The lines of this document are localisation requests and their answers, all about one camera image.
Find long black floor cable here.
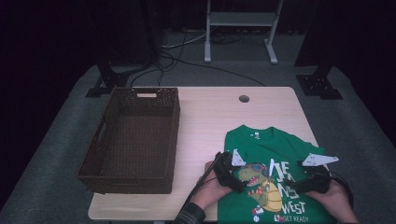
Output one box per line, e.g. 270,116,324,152
130,50,267,88

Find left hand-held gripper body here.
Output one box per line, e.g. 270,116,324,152
212,148,248,191

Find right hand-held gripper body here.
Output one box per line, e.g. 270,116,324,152
297,153,340,195

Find person's left hand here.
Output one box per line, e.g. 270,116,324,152
198,161,233,210

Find white metal stand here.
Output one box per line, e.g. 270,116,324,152
204,0,285,65

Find brown woven basket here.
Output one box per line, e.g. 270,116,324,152
75,87,181,195

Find green dinosaur print t-shirt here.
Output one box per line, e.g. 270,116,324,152
217,124,338,224

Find coiled black floor cables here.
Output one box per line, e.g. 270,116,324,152
210,32,243,45

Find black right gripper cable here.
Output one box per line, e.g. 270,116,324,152
329,172,355,210

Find black stand with base plate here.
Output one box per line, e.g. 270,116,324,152
85,60,157,99
294,55,344,101

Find white floor cable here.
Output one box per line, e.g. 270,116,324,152
161,32,207,49

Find person's right hand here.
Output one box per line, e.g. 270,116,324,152
305,179,359,224

